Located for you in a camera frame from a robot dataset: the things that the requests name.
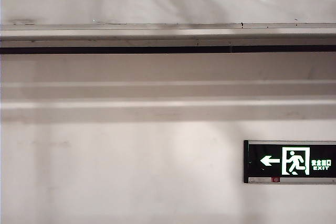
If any green exit sign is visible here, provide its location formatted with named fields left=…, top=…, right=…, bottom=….
left=243, top=140, right=336, bottom=185

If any aluminium whiteboard tray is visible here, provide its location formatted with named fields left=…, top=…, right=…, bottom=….
left=0, top=22, right=336, bottom=56

